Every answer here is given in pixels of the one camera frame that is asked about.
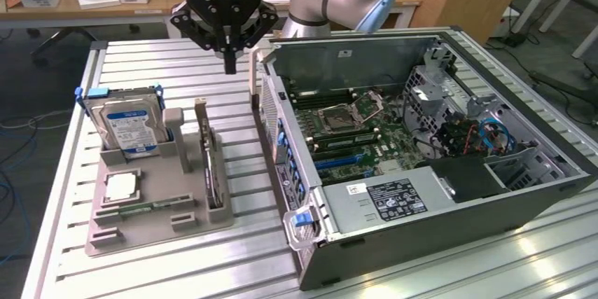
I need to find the perforated metal disk bay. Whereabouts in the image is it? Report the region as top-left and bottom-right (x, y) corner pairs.
(402, 64), (472, 139)

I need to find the black power adapter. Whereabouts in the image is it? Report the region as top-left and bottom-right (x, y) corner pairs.
(499, 32), (528, 48)

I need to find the dark brown fixture rail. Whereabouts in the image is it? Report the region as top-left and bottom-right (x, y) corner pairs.
(251, 92), (291, 219)

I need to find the black RAM slot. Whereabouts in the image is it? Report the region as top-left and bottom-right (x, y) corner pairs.
(294, 102), (352, 110)
(292, 97), (351, 106)
(288, 88), (350, 97)
(289, 93), (351, 102)

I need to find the red wire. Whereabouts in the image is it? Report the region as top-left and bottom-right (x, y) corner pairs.
(463, 122), (483, 155)

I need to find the grey parts rack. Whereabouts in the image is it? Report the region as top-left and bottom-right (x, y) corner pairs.
(83, 106), (236, 258)

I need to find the black stand base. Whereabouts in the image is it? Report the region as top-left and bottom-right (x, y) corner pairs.
(29, 25), (99, 66)

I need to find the blue wire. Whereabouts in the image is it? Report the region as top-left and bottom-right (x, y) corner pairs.
(479, 116), (516, 156)

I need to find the green motherboard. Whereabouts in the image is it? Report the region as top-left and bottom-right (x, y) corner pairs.
(279, 76), (438, 186)

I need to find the blue expansion slot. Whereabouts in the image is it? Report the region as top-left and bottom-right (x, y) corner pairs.
(312, 153), (367, 171)

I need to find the silver CPU chip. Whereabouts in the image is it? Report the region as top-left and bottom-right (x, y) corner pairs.
(101, 174), (140, 202)

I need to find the blue floor cable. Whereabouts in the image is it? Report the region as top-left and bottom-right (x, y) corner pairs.
(0, 127), (39, 265)

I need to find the grey power supply unit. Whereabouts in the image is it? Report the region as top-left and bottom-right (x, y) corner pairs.
(320, 167), (458, 236)

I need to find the graphics card with metal bracket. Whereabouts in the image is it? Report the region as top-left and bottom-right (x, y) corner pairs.
(192, 97), (224, 211)

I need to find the green RAM stick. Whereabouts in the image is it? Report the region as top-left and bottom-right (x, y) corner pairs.
(115, 197), (177, 214)

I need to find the grey angled disk bay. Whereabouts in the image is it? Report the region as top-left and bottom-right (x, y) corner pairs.
(483, 144), (567, 192)

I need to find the beige corner fixture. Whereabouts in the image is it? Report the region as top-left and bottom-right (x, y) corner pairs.
(247, 46), (263, 97)

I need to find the black wire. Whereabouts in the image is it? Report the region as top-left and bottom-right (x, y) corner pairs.
(396, 95), (444, 160)

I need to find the white floor cable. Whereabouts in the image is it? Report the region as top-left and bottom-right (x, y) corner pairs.
(0, 109), (71, 131)

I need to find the grey case handle blue latch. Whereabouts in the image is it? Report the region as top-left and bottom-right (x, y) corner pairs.
(281, 206), (328, 251)

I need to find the hard disk with blue rails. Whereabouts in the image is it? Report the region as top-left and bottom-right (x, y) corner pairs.
(73, 83), (173, 157)

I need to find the open black PC case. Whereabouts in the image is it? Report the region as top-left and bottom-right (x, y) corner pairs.
(253, 29), (598, 291)

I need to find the metal socket cover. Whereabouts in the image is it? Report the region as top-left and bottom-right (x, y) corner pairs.
(350, 88), (388, 127)

